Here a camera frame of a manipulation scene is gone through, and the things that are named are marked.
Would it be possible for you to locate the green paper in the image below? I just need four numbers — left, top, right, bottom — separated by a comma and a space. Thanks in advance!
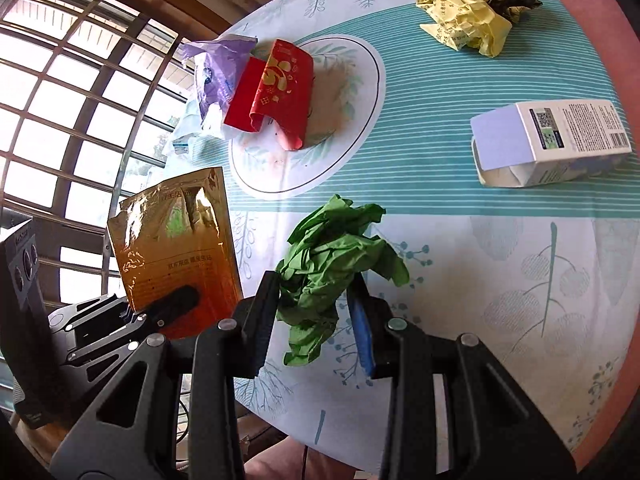
276, 195, 410, 366

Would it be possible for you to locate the yellow paper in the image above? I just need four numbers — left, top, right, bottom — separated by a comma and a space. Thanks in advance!
416, 0, 512, 58

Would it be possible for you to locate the gold foil pouch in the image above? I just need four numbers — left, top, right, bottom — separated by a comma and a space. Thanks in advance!
107, 167, 242, 339

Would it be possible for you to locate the purple plastic bag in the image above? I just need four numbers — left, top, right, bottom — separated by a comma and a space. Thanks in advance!
180, 34, 257, 126

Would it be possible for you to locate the teal white leaf tablecloth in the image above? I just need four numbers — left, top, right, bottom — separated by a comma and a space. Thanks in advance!
117, 0, 640, 474

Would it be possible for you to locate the white lavender carton box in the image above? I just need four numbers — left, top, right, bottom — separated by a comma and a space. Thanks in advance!
471, 99, 632, 188

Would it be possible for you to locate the window metal grille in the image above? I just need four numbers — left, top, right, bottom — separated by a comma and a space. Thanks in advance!
1, 0, 194, 310

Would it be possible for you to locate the red envelope packet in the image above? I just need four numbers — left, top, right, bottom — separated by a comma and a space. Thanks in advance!
222, 39, 314, 152

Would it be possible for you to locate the clear plastic wrapper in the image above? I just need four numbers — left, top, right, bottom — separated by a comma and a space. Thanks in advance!
171, 99, 238, 156

